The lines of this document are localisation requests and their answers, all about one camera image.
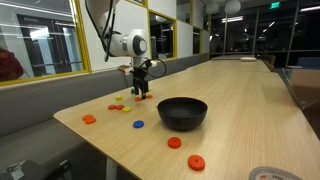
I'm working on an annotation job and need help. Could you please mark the long wooden table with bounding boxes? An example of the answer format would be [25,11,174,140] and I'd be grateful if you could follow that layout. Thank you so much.
[186,59,272,73]

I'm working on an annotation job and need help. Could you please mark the white flat object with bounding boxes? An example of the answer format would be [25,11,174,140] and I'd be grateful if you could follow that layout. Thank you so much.
[240,56,258,63]

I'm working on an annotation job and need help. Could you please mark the medium yellow framed window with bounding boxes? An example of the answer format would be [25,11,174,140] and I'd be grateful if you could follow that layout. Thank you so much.
[147,9,178,63]

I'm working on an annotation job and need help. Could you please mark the short wooden table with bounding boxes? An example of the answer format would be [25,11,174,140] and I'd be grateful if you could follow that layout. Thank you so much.
[210,54,268,62]

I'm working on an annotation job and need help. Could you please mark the narrow yellow framed window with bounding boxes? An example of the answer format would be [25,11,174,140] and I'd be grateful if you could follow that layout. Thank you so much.
[191,25,203,56]

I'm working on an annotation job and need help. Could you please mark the gray upholstered bench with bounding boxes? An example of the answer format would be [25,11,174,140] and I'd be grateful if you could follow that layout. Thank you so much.
[0,52,210,180]

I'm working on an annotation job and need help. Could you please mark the wooden chair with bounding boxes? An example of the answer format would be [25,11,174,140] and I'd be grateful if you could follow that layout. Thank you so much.
[263,54,277,72]
[281,68,320,111]

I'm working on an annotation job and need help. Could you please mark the white table leg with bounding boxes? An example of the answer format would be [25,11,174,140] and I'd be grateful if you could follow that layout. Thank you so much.
[105,157,118,180]

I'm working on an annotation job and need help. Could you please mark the large yellow framed window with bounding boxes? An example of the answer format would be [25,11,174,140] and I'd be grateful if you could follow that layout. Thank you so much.
[0,0,92,88]

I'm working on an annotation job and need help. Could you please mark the black clamp device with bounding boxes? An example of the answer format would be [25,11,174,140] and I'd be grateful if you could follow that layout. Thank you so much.
[0,159,73,180]

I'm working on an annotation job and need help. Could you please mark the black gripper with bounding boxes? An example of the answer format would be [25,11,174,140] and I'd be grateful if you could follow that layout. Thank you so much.
[132,66,150,101]

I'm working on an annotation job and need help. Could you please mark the person in red top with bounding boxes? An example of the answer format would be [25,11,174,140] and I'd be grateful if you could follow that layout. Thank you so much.
[0,47,25,83]

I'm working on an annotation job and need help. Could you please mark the gray tape roll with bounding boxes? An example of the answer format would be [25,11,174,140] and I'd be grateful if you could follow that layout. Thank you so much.
[248,165,304,180]

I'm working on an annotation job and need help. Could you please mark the blue wooden disc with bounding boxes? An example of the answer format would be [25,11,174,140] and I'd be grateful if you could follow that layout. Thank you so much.
[132,119,145,129]

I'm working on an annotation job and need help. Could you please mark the black bowl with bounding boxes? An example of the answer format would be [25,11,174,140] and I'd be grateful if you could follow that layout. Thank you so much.
[156,96,209,132]

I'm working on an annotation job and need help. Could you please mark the white round pendant lamp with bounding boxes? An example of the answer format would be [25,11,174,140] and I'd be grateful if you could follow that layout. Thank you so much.
[224,0,242,16]
[205,2,220,15]

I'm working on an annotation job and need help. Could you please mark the ceiling light strip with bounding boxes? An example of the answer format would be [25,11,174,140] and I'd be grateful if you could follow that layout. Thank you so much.
[221,15,244,24]

